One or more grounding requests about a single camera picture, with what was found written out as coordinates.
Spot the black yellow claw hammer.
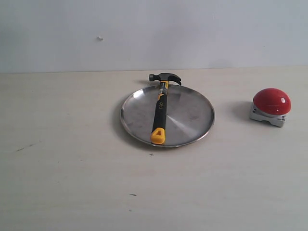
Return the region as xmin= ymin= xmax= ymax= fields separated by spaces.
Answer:
xmin=149 ymin=73 xmax=181 ymax=145

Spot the red dome push button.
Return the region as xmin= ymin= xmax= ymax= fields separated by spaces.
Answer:
xmin=250 ymin=88 xmax=291 ymax=128

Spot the round steel plate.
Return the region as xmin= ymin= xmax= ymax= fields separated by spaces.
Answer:
xmin=120 ymin=85 xmax=215 ymax=148

